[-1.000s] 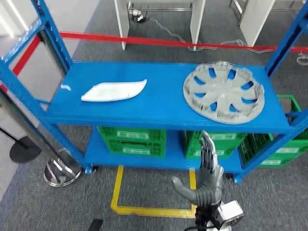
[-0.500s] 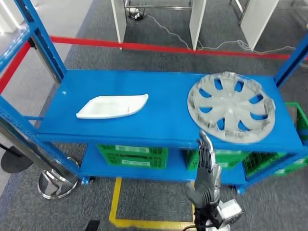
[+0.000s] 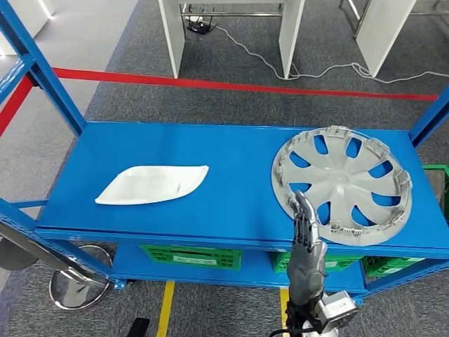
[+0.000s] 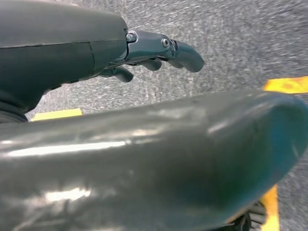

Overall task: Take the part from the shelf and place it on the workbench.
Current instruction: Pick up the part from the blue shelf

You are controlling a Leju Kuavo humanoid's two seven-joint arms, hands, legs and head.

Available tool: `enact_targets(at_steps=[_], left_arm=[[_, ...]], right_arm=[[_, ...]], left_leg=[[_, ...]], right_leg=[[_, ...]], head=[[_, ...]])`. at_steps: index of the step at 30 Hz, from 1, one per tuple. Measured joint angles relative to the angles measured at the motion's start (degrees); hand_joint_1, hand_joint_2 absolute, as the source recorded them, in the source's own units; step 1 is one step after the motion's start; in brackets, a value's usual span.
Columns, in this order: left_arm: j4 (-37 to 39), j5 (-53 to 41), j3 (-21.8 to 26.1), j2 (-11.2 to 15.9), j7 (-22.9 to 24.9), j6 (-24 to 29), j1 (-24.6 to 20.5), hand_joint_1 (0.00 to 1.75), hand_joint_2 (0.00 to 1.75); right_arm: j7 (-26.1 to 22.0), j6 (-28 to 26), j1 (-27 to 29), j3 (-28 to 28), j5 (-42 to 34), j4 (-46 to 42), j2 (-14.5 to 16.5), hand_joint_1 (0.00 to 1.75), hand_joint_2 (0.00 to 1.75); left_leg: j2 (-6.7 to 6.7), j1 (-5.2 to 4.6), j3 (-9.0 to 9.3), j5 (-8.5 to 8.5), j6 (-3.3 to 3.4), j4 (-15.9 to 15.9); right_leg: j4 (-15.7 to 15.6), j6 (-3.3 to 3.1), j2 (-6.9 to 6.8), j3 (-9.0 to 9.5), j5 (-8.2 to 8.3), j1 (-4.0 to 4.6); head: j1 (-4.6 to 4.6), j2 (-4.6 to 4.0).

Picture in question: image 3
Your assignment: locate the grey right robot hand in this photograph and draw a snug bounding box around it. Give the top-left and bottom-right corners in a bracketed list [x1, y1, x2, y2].
[287, 190, 328, 307]

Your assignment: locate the grey wheel hubcap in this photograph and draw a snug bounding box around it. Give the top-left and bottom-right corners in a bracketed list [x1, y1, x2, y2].
[271, 125, 413, 247]

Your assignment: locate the blue metal shelf rack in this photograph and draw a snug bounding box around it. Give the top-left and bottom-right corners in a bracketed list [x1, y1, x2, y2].
[0, 9, 449, 296]

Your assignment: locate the white curved plastic part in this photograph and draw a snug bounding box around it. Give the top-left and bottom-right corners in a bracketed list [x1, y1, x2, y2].
[94, 164, 210, 206]

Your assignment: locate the yellow floor tape square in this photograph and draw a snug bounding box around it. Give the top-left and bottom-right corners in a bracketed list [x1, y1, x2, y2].
[155, 281, 291, 337]

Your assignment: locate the open green plastic crate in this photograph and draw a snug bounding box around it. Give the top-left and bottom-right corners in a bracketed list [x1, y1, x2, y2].
[361, 164, 449, 279]

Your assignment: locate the long red barrier belt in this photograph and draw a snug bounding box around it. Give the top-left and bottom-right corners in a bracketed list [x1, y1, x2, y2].
[52, 67, 439, 103]

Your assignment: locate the white panel-leg table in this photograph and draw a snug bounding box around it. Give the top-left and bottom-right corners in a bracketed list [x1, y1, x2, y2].
[158, 0, 306, 80]
[338, 0, 449, 78]

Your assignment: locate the black router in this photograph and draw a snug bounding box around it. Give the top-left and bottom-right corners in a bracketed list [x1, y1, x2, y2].
[185, 15, 217, 35]

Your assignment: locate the short red barrier belt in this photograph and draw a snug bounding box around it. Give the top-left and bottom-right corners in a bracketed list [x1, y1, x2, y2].
[0, 75, 35, 138]

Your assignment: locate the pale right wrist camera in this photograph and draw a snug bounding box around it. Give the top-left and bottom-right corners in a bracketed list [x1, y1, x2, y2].
[317, 291, 359, 334]

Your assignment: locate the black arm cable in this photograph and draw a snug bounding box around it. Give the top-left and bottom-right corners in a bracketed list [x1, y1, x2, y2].
[268, 326, 303, 337]

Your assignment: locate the black flat bracket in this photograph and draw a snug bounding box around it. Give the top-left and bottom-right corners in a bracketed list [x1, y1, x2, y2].
[127, 317, 151, 337]

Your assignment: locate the chrome stanchion post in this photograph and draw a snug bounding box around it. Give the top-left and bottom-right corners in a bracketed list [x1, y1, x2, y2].
[0, 222, 114, 312]

